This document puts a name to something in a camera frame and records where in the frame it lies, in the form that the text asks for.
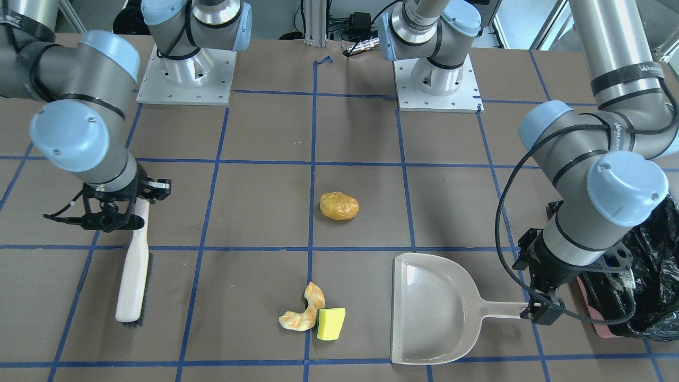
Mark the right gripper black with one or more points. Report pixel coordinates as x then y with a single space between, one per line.
129 201

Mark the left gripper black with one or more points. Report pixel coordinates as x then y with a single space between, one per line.
551 283

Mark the beige hand brush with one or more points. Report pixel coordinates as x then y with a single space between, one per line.
130 300

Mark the beige plastic dustpan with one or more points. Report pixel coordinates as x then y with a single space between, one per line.
437 310

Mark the brown potato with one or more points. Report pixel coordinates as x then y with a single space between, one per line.
338 206

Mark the croissant piece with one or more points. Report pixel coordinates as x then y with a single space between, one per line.
296 321

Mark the yellow green sponge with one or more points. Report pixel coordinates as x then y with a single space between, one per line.
330 323

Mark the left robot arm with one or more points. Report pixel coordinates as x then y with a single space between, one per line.
601 163

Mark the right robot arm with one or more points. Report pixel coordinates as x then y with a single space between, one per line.
85 91

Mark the black bag lined bin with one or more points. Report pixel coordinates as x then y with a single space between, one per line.
653 246

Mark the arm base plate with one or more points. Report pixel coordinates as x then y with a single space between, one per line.
423 87
204 79

